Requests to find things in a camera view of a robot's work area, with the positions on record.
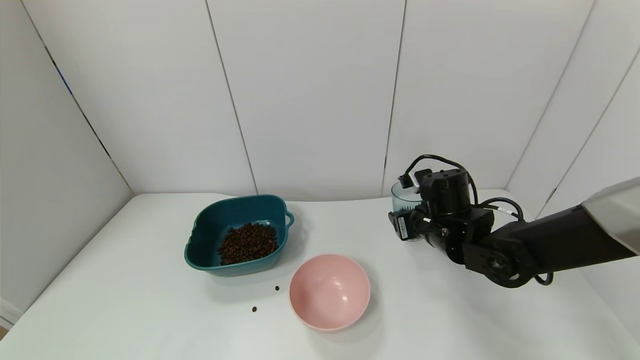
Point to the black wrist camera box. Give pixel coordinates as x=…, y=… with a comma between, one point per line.
x=402, y=226

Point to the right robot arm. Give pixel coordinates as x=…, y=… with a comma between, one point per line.
x=550, y=240

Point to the pile of brown coffee beans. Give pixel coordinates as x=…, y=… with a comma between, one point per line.
x=248, y=244

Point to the clear blue ribbed cup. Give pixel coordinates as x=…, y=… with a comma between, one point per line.
x=402, y=197

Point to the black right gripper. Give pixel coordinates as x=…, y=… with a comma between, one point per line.
x=401, y=224

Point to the pink round bowl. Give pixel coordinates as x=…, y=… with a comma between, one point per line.
x=329, y=292

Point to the teal square plastic basin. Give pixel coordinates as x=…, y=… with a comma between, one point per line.
x=205, y=240

